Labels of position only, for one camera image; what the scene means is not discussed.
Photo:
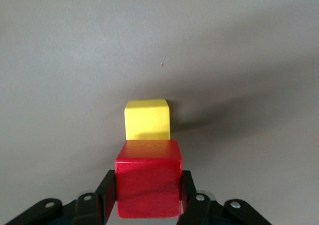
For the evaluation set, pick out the yellow wooden block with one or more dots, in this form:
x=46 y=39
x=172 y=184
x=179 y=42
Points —
x=147 y=118

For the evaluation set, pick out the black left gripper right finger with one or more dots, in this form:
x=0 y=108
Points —
x=199 y=210

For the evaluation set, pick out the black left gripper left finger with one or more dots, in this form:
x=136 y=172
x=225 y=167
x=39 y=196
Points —
x=87 y=210

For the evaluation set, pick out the red wooden block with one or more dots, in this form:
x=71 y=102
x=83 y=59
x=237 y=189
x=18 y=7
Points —
x=147 y=180

